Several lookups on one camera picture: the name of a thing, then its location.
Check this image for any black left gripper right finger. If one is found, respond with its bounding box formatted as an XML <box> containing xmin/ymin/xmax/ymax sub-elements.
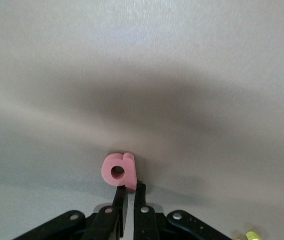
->
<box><xmin>131</xmin><ymin>182</ymin><xmax>235</xmax><ymax>240</ymax></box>

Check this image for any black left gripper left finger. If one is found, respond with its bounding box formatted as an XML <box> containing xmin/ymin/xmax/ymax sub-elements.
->
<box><xmin>14</xmin><ymin>184</ymin><xmax>127</xmax><ymax>240</ymax></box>

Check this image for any pink letter b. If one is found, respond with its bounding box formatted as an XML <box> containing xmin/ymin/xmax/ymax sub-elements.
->
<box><xmin>102</xmin><ymin>152</ymin><xmax>139</xmax><ymax>195</ymax></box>

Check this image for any yellow foam letter n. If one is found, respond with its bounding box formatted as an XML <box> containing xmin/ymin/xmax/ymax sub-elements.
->
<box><xmin>234</xmin><ymin>229</ymin><xmax>260</xmax><ymax>240</ymax></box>

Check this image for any brown table cover sheet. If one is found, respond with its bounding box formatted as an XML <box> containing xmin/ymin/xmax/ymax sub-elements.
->
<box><xmin>0</xmin><ymin>0</ymin><xmax>284</xmax><ymax>240</ymax></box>

